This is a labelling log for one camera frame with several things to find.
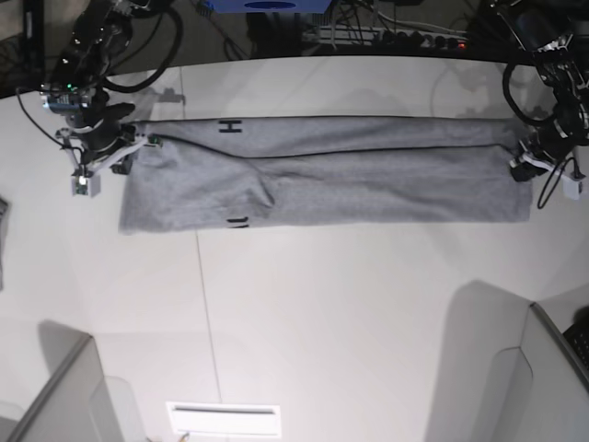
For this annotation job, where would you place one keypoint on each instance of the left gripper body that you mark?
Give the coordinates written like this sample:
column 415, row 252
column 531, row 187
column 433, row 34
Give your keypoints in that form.
column 554, row 137

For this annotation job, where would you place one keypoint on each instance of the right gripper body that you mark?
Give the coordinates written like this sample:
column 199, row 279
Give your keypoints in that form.
column 93, row 134

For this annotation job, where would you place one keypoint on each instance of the grey T-shirt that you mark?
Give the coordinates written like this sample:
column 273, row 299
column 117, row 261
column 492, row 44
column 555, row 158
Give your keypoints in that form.
column 318, row 171

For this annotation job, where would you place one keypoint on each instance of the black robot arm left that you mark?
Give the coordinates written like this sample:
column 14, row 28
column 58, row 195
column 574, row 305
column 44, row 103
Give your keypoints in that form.
column 554, row 37

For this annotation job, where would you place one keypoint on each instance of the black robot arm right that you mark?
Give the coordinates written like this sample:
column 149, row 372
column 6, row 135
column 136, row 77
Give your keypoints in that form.
column 79, row 87

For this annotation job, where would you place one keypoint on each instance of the blue box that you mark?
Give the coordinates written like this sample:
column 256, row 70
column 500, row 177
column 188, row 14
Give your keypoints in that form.
column 263, row 6

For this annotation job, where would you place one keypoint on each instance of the black keyboard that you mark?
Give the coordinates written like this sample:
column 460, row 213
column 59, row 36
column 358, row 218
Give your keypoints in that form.
column 577, row 337

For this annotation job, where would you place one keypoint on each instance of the grey partition panel right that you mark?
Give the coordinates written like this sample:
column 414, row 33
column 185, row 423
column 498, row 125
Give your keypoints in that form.
column 536, row 390

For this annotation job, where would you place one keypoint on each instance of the grey partition panel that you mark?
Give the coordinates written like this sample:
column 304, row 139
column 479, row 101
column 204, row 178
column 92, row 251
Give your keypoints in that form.
column 74, row 404
column 536, row 390

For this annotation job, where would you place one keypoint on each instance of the grey partition panel left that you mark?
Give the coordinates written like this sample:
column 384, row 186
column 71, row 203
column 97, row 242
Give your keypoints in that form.
column 74, row 404

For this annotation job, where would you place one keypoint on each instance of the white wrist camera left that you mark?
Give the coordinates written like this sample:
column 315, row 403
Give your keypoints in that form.
column 574, row 184

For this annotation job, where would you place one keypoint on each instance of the white cable slot plate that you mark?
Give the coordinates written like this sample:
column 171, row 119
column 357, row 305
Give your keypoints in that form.
column 225, row 420

